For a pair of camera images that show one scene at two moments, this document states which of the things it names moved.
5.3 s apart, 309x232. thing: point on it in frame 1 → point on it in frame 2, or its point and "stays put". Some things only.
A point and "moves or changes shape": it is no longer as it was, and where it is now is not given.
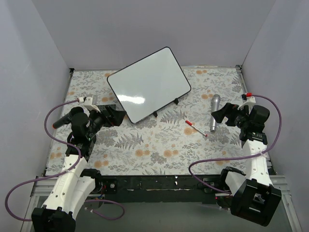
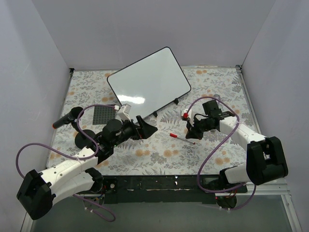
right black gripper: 232,117 → 195,125
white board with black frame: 148,84 stays put
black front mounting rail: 163,189 stays put
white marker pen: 190,123 moves or changes shape
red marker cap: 188,123 moves or changes shape
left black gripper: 107,115 → 139,130
